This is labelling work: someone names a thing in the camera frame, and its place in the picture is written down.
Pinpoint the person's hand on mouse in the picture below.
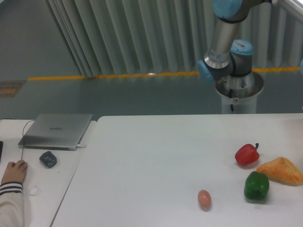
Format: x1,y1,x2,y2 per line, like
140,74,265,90
1,160,28,184

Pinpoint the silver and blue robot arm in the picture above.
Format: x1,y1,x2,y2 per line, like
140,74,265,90
197,0,303,82

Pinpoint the cream striped sleeve forearm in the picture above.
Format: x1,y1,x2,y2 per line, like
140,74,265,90
0,182,24,227

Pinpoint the red bell pepper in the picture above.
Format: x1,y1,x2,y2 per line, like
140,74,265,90
235,143,259,166

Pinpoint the green bell pepper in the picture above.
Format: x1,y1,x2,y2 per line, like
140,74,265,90
244,171,269,201

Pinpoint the small white cap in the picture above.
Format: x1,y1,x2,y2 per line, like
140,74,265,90
29,187,40,196

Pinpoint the black keyboard edge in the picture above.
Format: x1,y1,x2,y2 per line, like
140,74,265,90
0,141,4,161

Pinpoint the black earbuds case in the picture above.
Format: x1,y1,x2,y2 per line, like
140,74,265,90
39,151,57,169

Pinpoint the silver closed laptop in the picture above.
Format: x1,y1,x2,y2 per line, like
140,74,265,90
18,113,93,151

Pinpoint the white laptop plug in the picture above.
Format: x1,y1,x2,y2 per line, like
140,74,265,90
77,144,86,148

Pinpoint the brown floor sign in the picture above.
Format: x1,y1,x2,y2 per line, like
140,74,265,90
0,80,26,97

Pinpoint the brown egg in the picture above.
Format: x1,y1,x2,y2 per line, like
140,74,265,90
197,190,211,209

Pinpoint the orange triangular bread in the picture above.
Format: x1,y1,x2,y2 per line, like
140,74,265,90
256,157,303,185

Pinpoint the thin mouse cable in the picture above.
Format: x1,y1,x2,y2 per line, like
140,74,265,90
21,120,36,161

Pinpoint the black pedestal cable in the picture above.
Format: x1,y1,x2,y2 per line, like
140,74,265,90
229,88,235,114

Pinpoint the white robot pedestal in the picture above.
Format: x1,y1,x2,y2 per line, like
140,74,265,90
215,71,264,114

